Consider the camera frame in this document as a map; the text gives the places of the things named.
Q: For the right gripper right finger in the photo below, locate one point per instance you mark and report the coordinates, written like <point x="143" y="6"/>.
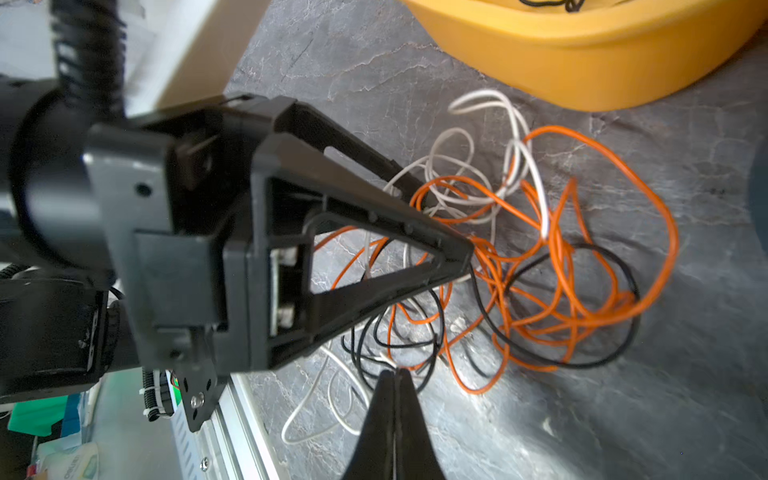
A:
<point x="414" y="456"/>

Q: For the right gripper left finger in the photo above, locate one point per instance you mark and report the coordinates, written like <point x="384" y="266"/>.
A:
<point x="373" y="457"/>

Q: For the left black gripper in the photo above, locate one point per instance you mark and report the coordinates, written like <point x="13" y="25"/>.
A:
<point x="212" y="217"/>

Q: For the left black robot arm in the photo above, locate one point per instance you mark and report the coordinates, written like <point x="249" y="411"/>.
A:
<point x="50" y="219"/>

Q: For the left yellow plastic bin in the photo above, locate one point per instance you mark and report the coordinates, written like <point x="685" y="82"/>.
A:
<point x="607" y="56"/>

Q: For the teal plastic bin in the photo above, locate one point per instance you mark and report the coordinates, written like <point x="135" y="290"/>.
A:
<point x="757" y="194"/>

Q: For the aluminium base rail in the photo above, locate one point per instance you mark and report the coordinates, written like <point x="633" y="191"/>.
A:
<point x="232" y="444"/>

